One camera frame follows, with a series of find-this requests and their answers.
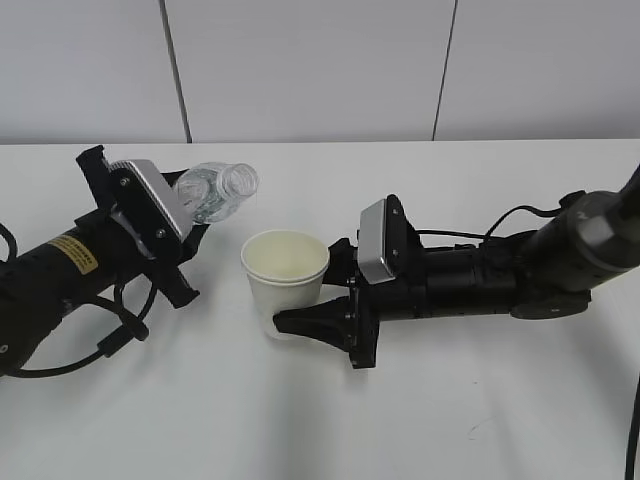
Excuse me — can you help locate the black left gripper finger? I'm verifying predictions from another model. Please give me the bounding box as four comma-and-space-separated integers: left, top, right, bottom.
160, 169, 187, 188
179, 224, 209, 263

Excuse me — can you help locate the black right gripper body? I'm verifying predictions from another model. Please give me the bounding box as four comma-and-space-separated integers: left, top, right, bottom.
348, 239, 425, 369

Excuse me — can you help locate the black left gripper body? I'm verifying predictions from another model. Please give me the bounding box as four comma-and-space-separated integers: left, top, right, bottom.
76, 145, 199, 308

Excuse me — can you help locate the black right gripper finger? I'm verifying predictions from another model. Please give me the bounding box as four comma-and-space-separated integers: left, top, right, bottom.
273, 296, 353, 352
322, 237, 361, 288

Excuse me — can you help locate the clear green-label water bottle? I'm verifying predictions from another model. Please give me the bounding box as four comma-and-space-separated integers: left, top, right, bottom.
173, 162, 259, 225

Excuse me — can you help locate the white paper cup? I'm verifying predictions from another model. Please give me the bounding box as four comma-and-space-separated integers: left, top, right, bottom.
240, 230, 330, 340

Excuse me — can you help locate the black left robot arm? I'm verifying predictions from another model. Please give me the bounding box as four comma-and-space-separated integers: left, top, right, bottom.
1, 145, 206, 378

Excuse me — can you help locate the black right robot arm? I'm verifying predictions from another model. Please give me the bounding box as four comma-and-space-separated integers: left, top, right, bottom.
273, 176, 639, 369

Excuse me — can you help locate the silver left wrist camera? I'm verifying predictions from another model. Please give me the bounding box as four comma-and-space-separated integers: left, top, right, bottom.
108, 159, 192, 264

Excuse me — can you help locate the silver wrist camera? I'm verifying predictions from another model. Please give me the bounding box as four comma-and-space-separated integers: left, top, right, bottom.
108, 159, 192, 264
356, 194, 420, 285

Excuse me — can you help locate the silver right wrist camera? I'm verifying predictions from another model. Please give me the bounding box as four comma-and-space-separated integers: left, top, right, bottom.
356, 194, 420, 285

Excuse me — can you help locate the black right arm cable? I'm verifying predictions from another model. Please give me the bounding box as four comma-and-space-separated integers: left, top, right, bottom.
414, 202, 564, 249

